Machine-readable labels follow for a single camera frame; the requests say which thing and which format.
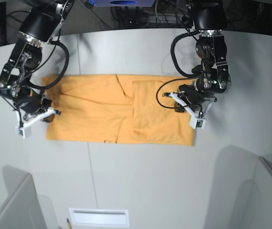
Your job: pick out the grey divider panel right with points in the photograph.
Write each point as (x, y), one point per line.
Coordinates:
(253, 205)

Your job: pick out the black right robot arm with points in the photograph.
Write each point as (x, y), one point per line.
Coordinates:
(40, 26)

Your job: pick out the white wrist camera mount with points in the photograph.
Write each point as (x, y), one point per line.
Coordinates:
(196, 111)
(24, 123)

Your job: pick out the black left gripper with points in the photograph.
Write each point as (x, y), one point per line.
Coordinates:
(193, 98)

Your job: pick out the grey divider panel left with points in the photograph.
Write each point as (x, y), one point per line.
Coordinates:
(21, 209)

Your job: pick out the white slotted tray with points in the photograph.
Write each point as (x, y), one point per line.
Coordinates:
(100, 217)

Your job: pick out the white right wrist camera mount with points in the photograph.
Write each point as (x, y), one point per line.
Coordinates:
(24, 123)

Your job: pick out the grey divider panel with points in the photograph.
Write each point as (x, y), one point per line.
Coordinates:
(253, 205)
(21, 209)

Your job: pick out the blue box at top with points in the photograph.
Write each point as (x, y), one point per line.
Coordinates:
(120, 3)

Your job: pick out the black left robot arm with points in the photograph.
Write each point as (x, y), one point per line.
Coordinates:
(212, 75)

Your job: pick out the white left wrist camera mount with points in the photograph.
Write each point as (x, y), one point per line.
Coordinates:
(196, 111)

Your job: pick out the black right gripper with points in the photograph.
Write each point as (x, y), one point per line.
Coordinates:
(31, 102)

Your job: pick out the pencil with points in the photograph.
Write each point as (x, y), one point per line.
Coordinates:
(68, 224)

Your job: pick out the yellow T-shirt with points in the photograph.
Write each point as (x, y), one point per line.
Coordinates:
(122, 109)

